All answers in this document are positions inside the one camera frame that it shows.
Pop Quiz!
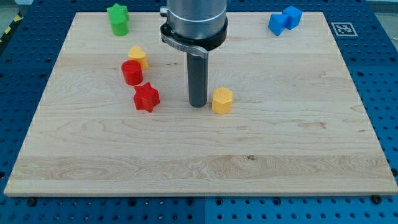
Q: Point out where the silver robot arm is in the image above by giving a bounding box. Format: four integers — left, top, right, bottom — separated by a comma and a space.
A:
160, 0, 228, 108

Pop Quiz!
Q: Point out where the yellow hexagon block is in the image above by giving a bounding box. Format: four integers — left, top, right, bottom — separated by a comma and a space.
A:
212, 87, 233, 114

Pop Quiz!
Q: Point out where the red star block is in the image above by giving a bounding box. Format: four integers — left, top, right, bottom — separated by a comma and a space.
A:
133, 82, 160, 113

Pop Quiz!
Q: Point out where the green star block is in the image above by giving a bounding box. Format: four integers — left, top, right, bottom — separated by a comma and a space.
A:
106, 3, 129, 24

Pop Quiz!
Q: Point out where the blue cube block front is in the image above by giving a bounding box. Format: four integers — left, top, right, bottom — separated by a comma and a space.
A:
268, 14, 288, 36

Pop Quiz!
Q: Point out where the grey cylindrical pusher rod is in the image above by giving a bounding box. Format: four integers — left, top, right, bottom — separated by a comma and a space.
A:
187, 54, 208, 108

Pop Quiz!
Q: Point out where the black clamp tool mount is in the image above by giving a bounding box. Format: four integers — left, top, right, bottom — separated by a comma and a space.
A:
160, 18, 228, 59

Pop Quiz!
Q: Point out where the wooden board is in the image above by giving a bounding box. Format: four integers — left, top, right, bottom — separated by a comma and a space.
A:
4, 12, 397, 197

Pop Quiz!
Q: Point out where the blue cube block rear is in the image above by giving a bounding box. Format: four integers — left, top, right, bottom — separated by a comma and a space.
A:
282, 6, 303, 30

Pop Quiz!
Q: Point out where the yellow heart block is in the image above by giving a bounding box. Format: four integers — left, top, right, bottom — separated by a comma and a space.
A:
128, 45, 149, 70

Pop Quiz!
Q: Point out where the white fiducial marker tag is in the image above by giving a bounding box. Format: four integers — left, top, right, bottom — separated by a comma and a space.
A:
331, 22, 358, 37

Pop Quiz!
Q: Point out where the green cylinder block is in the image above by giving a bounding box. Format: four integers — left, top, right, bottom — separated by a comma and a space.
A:
109, 15, 129, 36

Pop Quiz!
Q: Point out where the red cylinder block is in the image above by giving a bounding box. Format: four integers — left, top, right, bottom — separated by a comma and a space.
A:
121, 60, 144, 85

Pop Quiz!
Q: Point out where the blue cube block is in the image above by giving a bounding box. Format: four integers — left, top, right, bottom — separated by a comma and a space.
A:
282, 6, 303, 30
268, 14, 288, 36

